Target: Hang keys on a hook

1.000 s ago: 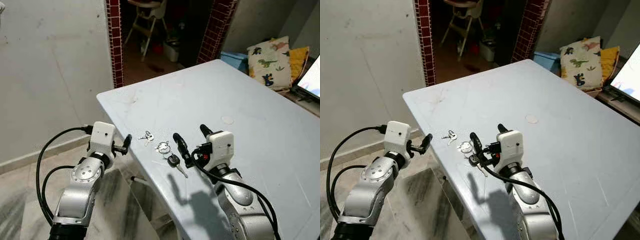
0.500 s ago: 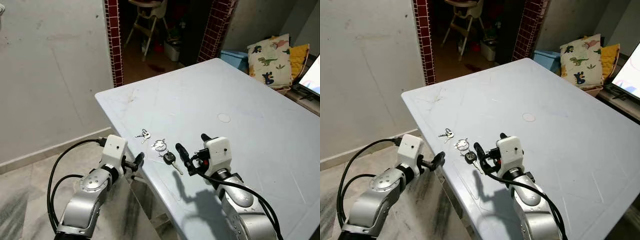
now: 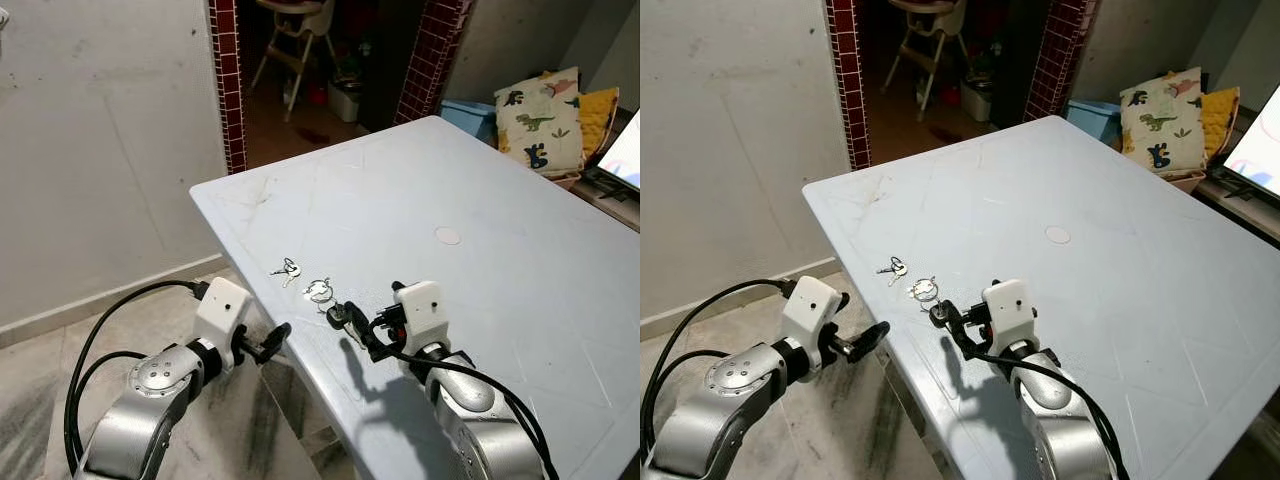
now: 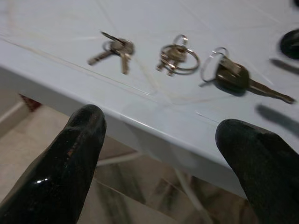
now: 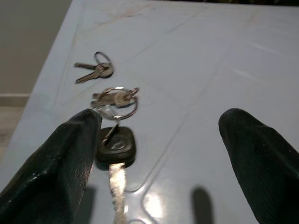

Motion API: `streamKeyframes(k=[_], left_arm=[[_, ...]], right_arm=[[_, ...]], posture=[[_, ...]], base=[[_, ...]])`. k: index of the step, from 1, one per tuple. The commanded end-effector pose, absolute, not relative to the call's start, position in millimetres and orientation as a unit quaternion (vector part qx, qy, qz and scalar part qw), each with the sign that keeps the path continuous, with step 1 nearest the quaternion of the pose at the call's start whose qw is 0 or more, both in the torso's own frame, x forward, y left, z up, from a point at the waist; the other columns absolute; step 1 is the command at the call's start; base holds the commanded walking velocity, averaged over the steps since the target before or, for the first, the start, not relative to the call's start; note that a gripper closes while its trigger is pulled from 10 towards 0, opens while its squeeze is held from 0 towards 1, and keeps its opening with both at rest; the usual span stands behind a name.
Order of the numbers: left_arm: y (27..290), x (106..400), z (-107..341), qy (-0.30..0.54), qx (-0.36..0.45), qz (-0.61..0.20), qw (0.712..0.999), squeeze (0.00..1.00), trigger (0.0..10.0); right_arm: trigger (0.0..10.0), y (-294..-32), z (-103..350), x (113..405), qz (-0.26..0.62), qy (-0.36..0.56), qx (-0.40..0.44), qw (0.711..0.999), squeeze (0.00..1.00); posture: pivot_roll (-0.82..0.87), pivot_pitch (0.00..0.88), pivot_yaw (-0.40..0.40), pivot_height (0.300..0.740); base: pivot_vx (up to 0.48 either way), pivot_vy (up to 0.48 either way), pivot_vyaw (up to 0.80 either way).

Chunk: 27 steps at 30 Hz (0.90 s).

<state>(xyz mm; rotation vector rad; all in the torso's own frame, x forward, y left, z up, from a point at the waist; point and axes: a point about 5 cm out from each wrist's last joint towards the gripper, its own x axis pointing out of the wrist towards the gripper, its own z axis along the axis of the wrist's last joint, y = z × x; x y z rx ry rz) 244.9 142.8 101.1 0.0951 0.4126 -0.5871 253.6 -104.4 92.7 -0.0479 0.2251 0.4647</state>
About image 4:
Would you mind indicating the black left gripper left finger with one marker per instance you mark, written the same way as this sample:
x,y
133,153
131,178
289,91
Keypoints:
x,y
58,175

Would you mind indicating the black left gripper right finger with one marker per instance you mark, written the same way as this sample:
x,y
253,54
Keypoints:
x,y
268,177

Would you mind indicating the red brick pattern strip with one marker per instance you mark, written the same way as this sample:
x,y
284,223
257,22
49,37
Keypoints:
x,y
29,102

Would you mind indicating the black round object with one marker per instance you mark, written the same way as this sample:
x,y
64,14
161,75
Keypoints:
x,y
292,44

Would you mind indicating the white folding table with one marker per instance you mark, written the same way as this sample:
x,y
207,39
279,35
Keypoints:
x,y
70,35

